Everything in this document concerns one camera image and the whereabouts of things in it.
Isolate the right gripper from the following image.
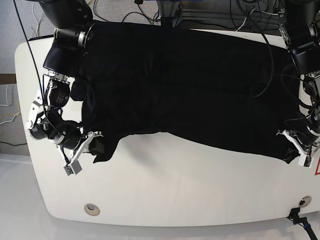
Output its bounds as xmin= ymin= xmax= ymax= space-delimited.
xmin=48 ymin=120 xmax=105 ymax=164

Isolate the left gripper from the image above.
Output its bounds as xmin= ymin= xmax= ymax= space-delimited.
xmin=276 ymin=122 xmax=320 ymax=159

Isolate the black T-shirt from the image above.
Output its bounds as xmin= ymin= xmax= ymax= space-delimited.
xmin=71 ymin=22 xmax=300 ymax=163

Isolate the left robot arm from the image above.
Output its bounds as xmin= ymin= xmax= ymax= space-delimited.
xmin=278 ymin=0 xmax=320 ymax=167

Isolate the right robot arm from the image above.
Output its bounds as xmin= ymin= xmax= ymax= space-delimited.
xmin=26 ymin=0 xmax=105 ymax=174

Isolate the left metal table grommet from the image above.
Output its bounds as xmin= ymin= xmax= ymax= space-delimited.
xmin=84 ymin=203 xmax=100 ymax=217

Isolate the metal table grommet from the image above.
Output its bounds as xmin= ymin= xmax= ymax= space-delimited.
xmin=84 ymin=203 xmax=100 ymax=217
xmin=298 ymin=195 xmax=312 ymax=208

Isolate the right metal table grommet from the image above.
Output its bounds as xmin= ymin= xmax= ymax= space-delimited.
xmin=298 ymin=195 xmax=312 ymax=208

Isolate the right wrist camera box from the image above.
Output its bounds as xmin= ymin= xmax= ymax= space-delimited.
xmin=63 ymin=160 xmax=82 ymax=176

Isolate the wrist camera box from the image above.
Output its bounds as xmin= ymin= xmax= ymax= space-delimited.
xmin=63 ymin=160 xmax=82 ymax=176
xmin=298 ymin=154 xmax=314 ymax=168

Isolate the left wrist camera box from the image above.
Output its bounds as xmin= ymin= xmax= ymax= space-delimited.
xmin=298 ymin=154 xmax=314 ymax=168

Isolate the black cable with clamp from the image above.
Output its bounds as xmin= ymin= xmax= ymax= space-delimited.
xmin=286 ymin=207 xmax=320 ymax=240

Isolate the aluminium frame post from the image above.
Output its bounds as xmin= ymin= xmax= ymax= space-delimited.
xmin=156 ymin=0 xmax=182 ymax=28

